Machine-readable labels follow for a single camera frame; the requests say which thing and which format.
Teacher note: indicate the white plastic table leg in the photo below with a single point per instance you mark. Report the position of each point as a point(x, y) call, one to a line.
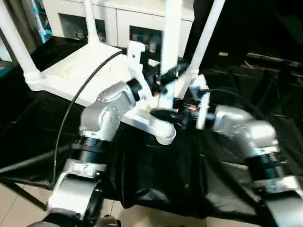
point(171, 38)
point(206, 33)
point(16, 42)
point(91, 21)

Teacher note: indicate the white plastic table top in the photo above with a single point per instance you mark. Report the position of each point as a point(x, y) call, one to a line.
point(71, 71)

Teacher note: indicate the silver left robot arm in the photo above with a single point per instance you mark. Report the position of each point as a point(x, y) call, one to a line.
point(104, 113)

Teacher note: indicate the small orange label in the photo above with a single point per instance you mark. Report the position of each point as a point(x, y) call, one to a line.
point(223, 54)

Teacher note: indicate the white glass-door cabinet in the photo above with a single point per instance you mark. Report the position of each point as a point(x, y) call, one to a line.
point(123, 16)

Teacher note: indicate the teal plastic object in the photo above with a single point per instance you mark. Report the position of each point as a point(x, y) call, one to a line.
point(41, 21)

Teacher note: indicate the black table mat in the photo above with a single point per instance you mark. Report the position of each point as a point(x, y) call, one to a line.
point(28, 123)

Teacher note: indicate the grey curtain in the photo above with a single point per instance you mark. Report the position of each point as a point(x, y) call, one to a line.
point(14, 28)

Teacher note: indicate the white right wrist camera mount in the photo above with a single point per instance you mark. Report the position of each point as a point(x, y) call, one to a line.
point(202, 101)

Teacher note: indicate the black metal table frame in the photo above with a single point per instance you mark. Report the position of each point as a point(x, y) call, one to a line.
point(23, 194)

